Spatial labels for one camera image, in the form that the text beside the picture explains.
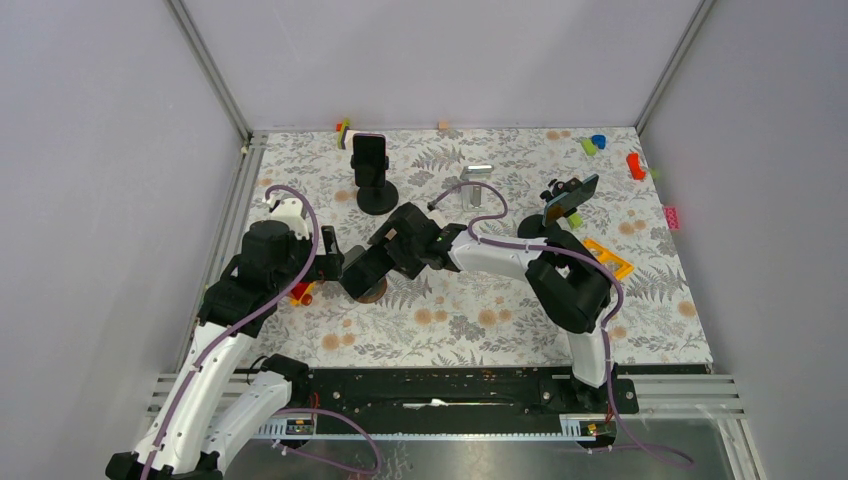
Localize black smartphone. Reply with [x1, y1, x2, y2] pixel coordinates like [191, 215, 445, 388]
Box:
[339, 245, 393, 297]

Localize blue-edged smartphone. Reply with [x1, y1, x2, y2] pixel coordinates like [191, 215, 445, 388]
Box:
[540, 174, 599, 227]

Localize black round-base phone stand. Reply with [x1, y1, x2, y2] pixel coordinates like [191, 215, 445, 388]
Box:
[517, 177, 581, 250]

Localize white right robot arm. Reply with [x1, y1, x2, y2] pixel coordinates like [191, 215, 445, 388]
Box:
[367, 203, 620, 412]

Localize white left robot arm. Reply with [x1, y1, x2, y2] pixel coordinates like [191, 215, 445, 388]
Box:
[105, 194, 342, 479]

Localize grey stand on wooden base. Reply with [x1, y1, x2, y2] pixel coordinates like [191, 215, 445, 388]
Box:
[348, 277, 388, 304]

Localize black phone stand with phone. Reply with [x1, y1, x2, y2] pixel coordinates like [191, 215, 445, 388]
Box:
[351, 133, 399, 216]

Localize silver metal phone stand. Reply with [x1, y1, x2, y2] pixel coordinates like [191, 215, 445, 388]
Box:
[460, 164, 494, 211]

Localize red toy car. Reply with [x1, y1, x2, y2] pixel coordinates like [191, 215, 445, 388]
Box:
[288, 282, 315, 306]

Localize purple-edged smartphone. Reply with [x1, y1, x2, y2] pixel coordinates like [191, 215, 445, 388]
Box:
[351, 133, 388, 188]

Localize stacked coloured blocks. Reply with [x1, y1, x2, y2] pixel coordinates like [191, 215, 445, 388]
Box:
[336, 117, 350, 150]

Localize green toy block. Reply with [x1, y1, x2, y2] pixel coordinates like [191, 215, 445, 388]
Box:
[566, 212, 584, 230]

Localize floral patterned mat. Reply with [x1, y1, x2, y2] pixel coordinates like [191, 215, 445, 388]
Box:
[247, 127, 713, 367]

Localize lime green block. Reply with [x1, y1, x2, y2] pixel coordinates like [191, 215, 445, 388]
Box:
[580, 138, 597, 156]

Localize blue heart block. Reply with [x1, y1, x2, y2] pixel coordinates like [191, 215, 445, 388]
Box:
[590, 134, 607, 150]

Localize red curved block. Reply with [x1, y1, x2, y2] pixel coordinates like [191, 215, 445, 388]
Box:
[626, 152, 647, 181]

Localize pink lego brick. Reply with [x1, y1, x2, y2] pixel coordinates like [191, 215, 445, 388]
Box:
[663, 206, 681, 231]

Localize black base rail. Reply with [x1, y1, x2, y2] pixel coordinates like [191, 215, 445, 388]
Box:
[288, 366, 640, 436]

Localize yellow triangular plastic frame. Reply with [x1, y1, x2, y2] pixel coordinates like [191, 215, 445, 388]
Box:
[583, 238, 634, 281]

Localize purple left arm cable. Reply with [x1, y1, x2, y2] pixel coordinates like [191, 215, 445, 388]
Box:
[139, 184, 386, 480]

